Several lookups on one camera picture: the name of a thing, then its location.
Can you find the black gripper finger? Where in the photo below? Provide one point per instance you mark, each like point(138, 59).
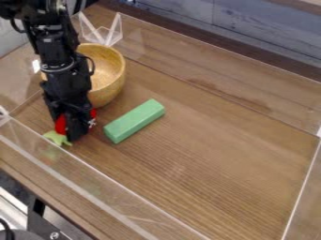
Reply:
point(78, 124)
point(56, 115)

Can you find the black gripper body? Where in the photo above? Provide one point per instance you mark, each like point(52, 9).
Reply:
point(67, 89)

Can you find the red plush fruit green stem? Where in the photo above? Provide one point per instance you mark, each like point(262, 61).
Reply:
point(58, 135)

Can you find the green rectangular block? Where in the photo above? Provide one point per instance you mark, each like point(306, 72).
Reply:
point(121, 128)

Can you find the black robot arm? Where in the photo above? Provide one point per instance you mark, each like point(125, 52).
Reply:
point(44, 21)

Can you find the wooden bowl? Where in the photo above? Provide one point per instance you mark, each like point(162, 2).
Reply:
point(106, 65)

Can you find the clear acrylic front barrier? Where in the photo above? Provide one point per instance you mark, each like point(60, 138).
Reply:
point(107, 211)

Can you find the clear acrylic corner bracket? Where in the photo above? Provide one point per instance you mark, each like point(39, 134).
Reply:
point(102, 35)

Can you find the black metal table bracket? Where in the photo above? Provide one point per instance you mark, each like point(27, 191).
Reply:
point(48, 224)

